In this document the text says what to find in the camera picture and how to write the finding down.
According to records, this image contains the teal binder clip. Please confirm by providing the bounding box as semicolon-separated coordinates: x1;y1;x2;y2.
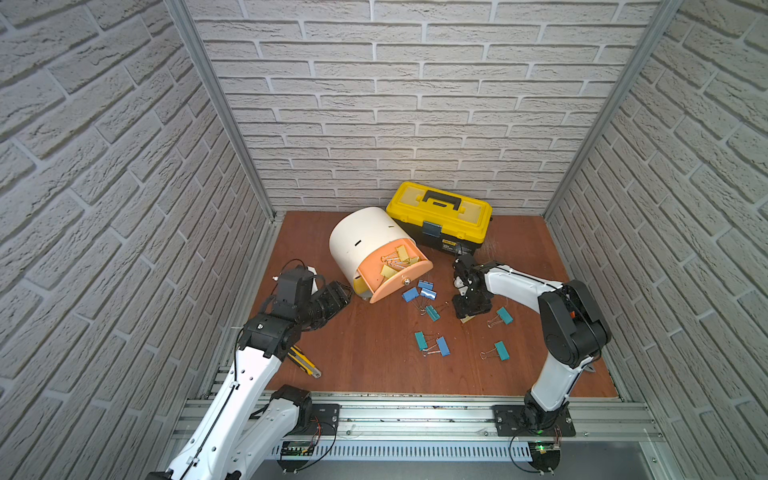
414;332;428;351
480;341;510;361
487;307;514;328
420;303;448;322

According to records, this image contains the orange top drawer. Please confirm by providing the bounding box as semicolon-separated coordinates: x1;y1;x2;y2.
353;238;433;304

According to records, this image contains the round white drawer cabinet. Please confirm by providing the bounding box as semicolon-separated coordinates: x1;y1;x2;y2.
329;207;414;286

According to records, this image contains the yellow binder clip small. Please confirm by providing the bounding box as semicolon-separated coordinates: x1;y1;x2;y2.
396;245;410;263

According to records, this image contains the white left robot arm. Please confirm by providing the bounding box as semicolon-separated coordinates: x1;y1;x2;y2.
147;264;354;479

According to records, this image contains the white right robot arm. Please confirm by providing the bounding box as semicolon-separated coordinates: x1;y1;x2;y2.
452;254;612;432

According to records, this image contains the blue binder clip shiny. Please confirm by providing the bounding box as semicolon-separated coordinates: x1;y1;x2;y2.
420;288;437;300

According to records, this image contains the blue binder clip lower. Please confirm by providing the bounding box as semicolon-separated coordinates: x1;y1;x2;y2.
422;337;450;357

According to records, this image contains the blue binder clip left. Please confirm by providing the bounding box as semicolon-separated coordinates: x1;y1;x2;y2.
402;287;420;303

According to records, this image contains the yellow utility knife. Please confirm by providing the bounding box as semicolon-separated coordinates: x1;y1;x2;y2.
288;345;322;379

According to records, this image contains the yellow black toolbox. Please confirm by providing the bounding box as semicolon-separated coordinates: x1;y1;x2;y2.
386;182;493;255

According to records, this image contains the left circuit board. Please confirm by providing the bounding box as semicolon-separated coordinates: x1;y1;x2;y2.
277;441;318;473

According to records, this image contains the circuit board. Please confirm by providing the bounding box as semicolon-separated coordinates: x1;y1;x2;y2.
528;442;561;475
277;441;318;473

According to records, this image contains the right circuit board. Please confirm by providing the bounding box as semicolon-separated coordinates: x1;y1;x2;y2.
528;442;561;475

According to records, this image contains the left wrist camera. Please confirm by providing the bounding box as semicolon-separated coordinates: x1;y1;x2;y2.
272;265;316;319

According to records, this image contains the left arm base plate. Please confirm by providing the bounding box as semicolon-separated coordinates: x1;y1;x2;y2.
294;403;341;436

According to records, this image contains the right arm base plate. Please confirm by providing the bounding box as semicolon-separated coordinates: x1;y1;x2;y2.
491;403;576;438

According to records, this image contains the aluminium rail frame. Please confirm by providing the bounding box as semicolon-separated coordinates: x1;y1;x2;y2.
171;394;669;464

